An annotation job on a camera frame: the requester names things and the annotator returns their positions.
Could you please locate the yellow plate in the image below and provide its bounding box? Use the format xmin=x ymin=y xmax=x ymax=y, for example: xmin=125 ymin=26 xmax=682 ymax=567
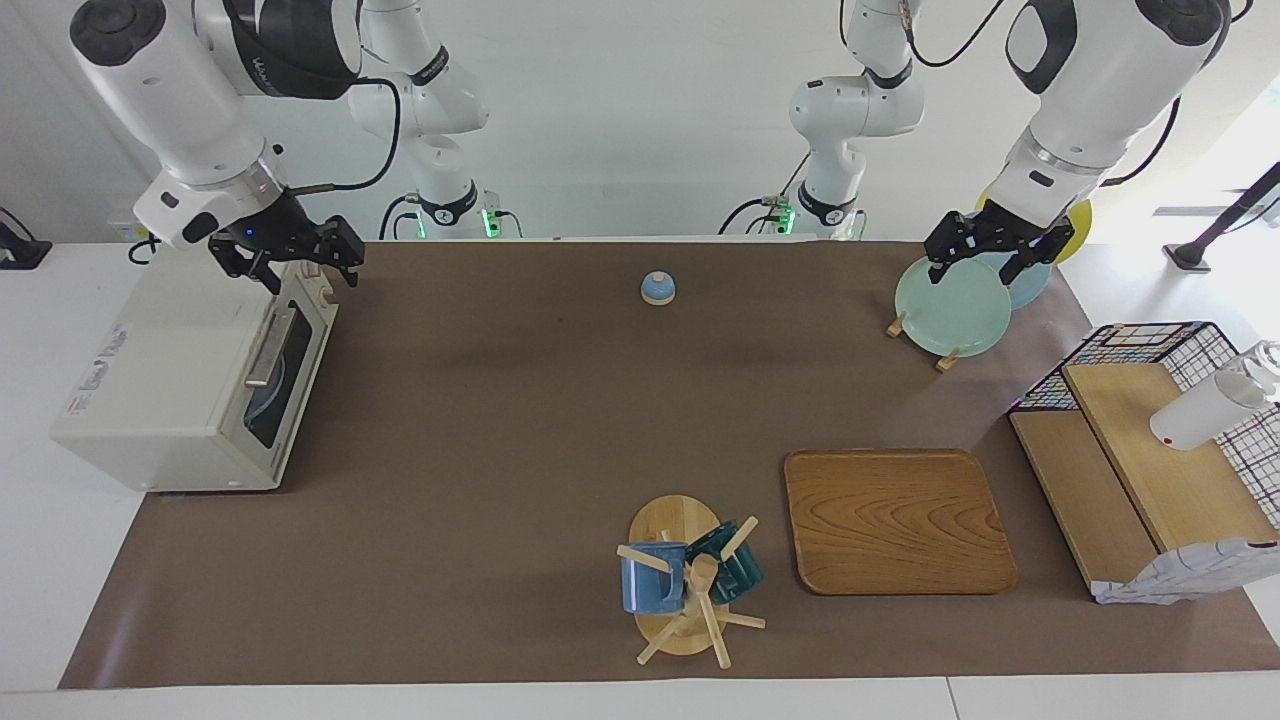
xmin=975 ymin=185 xmax=1093 ymax=266

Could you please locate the black right base cable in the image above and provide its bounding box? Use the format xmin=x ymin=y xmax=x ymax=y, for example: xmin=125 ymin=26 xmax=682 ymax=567
xmin=377 ymin=194 xmax=419 ymax=241

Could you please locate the black left base cable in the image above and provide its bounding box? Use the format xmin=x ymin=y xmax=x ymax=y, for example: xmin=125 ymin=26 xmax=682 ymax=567
xmin=719 ymin=150 xmax=811 ymax=237

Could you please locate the wooden mug tree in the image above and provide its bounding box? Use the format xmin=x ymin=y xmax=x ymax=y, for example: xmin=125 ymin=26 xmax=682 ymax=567
xmin=615 ymin=494 xmax=768 ymax=669

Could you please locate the glass oven door with handle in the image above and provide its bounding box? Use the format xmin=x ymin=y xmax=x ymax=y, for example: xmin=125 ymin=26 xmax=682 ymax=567
xmin=238 ymin=278 xmax=338 ymax=476

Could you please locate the cream toaster oven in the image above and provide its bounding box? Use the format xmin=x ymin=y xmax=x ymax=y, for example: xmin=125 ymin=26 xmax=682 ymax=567
xmin=50 ymin=250 xmax=339 ymax=494

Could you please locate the wooden serving tray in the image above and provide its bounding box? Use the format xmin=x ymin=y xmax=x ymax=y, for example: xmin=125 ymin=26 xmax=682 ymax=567
xmin=783 ymin=448 xmax=1019 ymax=597

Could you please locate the pale blue racked plate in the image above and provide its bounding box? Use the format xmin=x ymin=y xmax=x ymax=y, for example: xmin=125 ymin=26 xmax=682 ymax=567
xmin=965 ymin=210 xmax=1053 ymax=311

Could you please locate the black desk clamp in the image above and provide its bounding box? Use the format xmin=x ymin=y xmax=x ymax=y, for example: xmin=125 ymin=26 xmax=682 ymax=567
xmin=0 ymin=207 xmax=53 ymax=271

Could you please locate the black base cable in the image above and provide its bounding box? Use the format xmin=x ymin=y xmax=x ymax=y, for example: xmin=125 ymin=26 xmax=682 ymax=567
xmin=719 ymin=150 xmax=811 ymax=237
xmin=377 ymin=194 xmax=419 ymax=241

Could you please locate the blue ceramic mug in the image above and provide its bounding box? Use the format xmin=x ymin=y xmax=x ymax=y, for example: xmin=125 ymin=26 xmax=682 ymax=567
xmin=620 ymin=541 xmax=691 ymax=615

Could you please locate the pale green plate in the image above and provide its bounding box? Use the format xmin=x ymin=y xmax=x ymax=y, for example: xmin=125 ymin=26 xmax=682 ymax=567
xmin=894 ymin=255 xmax=1013 ymax=358

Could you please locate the brown table mat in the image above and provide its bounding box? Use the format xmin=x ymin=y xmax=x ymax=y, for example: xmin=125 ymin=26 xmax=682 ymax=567
xmin=58 ymin=238 xmax=1280 ymax=691

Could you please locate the white cup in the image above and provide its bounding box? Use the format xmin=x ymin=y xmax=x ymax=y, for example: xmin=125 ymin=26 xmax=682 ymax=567
xmin=1149 ymin=340 xmax=1280 ymax=451

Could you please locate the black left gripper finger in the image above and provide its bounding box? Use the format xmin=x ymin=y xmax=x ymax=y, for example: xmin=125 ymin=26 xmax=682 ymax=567
xmin=925 ymin=215 xmax=981 ymax=288
xmin=998 ymin=222 xmax=1076 ymax=288

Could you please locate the dark green ceramic mug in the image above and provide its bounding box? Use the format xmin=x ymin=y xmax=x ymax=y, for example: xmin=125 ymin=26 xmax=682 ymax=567
xmin=688 ymin=520 xmax=765 ymax=605

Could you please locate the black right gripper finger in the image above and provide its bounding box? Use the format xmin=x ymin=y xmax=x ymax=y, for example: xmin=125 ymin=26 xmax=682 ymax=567
xmin=208 ymin=238 xmax=284 ymax=296
xmin=318 ymin=215 xmax=366 ymax=289

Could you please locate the wooden shelf with wire sides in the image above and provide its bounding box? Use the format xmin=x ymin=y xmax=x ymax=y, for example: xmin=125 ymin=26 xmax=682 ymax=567
xmin=1008 ymin=322 xmax=1280 ymax=606

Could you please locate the wooden plate rack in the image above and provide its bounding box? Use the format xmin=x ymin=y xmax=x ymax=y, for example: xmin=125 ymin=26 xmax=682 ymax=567
xmin=885 ymin=312 xmax=963 ymax=374

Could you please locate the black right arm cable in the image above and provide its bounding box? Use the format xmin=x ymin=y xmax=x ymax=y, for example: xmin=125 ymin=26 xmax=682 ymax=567
xmin=288 ymin=76 xmax=403 ymax=193

